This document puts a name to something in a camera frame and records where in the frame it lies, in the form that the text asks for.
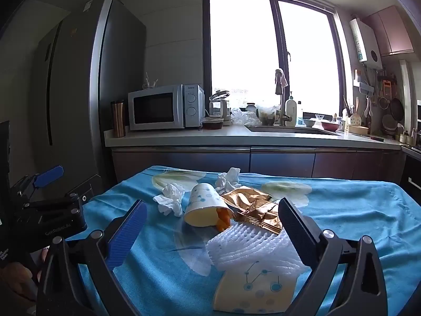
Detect cloth on faucet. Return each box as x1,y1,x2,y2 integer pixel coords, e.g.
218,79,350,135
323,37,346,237
274,69,289,88

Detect white soap bottle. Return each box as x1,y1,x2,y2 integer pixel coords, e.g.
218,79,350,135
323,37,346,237
285,91,298,127

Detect person's left hand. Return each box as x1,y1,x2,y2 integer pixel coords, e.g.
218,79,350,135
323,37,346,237
0,249,50,301

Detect dark framed window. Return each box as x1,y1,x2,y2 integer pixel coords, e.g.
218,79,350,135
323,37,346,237
202,0,347,120

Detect white water heater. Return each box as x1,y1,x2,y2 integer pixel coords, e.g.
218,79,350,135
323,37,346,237
349,16,383,70

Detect dark food container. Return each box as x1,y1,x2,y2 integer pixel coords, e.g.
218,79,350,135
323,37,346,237
201,117,224,130

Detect orange peel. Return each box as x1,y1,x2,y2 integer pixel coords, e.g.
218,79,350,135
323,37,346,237
214,208,233,232

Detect copper travel tumbler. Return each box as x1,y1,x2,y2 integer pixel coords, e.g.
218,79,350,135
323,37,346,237
111,100,127,138

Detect white microwave oven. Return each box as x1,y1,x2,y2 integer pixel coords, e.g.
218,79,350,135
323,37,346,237
128,84,205,131

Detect brown base cabinets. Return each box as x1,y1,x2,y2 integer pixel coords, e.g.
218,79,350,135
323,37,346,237
111,146,404,185

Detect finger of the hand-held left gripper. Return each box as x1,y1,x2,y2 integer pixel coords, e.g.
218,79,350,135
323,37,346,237
64,174,103,205
11,165,65,202

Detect glass kettle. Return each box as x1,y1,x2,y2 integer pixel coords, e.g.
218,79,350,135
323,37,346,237
209,90,231,118

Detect dotted paper cup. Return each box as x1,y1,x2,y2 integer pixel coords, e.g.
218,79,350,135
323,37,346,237
183,182,236,228
212,260,298,313

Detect gold foil wrapper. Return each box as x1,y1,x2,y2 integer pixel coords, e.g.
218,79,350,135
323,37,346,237
221,186,284,234

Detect black cooker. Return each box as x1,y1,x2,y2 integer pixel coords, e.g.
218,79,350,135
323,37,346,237
399,145,421,202

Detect clear plastic bag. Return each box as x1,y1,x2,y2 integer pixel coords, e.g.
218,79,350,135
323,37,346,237
230,107,261,126

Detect light kitchen counter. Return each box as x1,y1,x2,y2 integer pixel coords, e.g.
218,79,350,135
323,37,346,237
104,123,404,148

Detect white foam fruit net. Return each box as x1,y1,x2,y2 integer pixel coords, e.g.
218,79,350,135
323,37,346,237
206,222,312,277

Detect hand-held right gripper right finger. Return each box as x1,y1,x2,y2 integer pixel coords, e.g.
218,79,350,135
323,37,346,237
278,197,389,316

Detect food jar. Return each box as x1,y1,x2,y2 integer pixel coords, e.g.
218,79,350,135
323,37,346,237
258,103,280,126

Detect crumpled white tissue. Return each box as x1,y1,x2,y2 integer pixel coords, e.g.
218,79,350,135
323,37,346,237
215,167,242,194
153,182,186,217

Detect kitchen sink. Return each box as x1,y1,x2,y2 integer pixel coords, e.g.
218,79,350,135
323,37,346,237
245,124,343,136

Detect pink wall cabinet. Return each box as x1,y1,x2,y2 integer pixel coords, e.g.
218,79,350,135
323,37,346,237
363,6,414,56

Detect grey refrigerator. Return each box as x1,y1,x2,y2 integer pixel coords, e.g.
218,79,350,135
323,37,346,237
31,0,147,185

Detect blue floral tablecloth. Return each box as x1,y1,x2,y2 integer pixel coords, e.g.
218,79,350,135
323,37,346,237
75,165,421,316

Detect metal faucet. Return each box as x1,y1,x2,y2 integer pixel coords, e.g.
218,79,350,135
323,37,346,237
274,69,293,126

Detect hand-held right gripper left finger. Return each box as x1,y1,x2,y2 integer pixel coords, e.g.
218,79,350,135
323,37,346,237
36,199,148,316

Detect black frying pan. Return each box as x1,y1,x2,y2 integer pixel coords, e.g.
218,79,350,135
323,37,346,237
390,97,405,121

